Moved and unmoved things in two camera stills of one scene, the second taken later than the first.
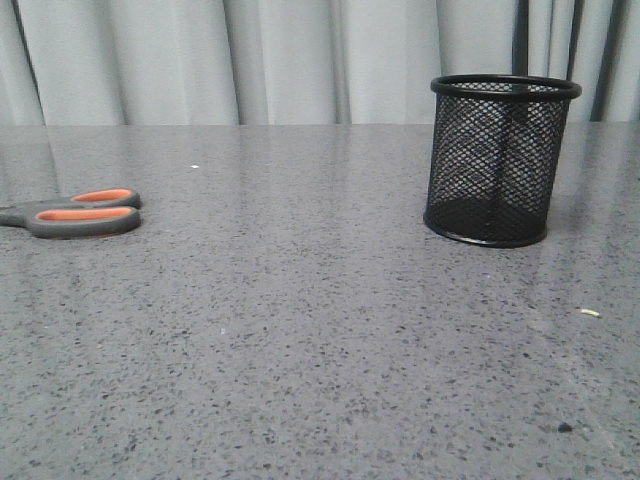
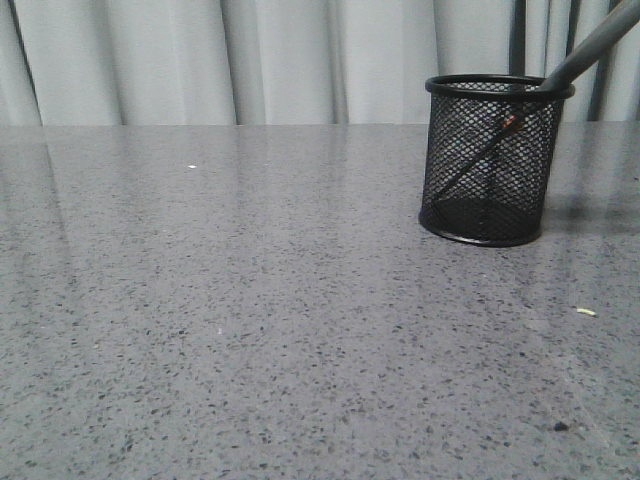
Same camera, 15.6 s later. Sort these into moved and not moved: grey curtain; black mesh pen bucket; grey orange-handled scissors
Moved: grey orange-handled scissors
Not moved: black mesh pen bucket; grey curtain
